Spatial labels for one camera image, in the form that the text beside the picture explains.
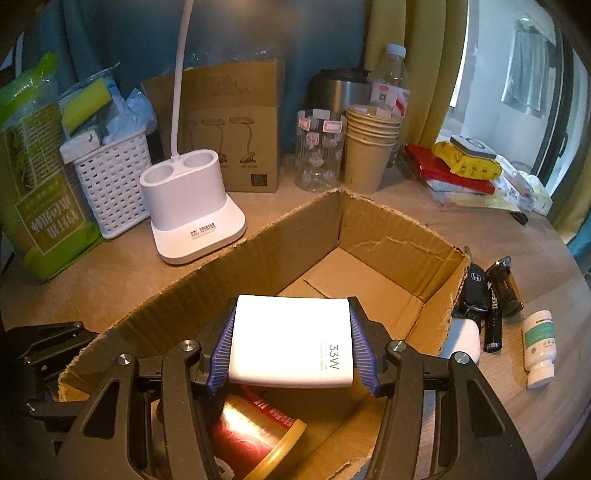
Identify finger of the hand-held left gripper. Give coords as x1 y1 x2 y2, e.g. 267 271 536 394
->
7 322 100 416

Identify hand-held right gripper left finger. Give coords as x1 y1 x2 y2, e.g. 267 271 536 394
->
53 298 238 480

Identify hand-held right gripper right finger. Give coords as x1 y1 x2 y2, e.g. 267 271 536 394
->
346 296 539 480

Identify white charger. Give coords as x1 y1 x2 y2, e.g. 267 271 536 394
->
228 294 355 387

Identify white earbuds case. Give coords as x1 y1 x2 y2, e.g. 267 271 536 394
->
436 318 482 363

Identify cardboard box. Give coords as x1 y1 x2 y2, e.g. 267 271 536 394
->
58 187 472 480

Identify black flashlight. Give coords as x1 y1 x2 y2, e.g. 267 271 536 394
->
482 277 505 354

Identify white medicine bottle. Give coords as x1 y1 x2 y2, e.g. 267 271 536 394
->
522 310 557 389

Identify red and gold tin can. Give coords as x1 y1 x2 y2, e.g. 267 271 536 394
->
210 385 308 480

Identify green packet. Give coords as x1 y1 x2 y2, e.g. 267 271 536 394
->
0 51 105 283

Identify black car key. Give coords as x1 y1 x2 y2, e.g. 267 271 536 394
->
455 263 492 319

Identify white desk lamp base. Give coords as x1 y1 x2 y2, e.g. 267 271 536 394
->
140 0 247 265

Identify white woven plastic basket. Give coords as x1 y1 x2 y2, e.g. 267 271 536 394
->
60 124 153 240

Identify stack of paper cups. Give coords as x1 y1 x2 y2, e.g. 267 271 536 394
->
344 105 402 195

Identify white napkin pack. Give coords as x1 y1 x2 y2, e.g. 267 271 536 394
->
60 131 102 164

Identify flower print glass jar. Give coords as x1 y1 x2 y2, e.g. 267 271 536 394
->
295 108 347 192

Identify yellow packet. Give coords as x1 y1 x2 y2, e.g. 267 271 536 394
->
431 141 503 180

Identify flat cardboard lamp packaging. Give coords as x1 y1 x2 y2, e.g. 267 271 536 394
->
141 59 286 193

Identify white tissue packs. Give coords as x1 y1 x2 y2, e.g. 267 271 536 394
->
492 154 554 214

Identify white plastic bag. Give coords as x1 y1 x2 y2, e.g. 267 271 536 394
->
99 88 155 144

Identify yellow sponge pack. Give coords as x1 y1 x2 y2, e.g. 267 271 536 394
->
62 78 114 132

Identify stainless steel pot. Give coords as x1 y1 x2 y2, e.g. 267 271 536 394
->
307 69 372 125

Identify clear plastic water bottle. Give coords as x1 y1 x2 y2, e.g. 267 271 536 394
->
369 44 411 169

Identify yellow curtain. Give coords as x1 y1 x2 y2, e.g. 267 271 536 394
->
365 0 469 148

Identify hanging white towel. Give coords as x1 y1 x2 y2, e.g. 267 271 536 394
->
501 18 555 118

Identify black sliding door frame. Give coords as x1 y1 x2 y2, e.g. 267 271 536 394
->
531 28 583 185

